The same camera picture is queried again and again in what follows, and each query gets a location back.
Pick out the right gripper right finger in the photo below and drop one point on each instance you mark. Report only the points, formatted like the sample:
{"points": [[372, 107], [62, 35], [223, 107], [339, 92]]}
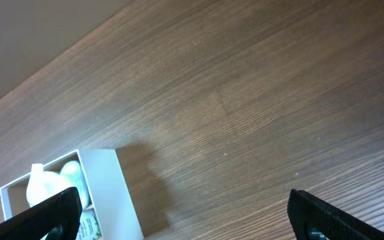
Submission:
{"points": [[313, 218]]}

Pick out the white floral squeeze tube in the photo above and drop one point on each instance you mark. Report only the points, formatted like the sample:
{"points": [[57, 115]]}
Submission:
{"points": [[88, 226]]}

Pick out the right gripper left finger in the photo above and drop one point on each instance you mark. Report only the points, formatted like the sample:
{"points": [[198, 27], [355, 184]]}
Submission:
{"points": [[57, 217]]}

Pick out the open beige cardboard box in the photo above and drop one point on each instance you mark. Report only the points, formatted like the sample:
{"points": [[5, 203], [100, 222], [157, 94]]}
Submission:
{"points": [[108, 192]]}

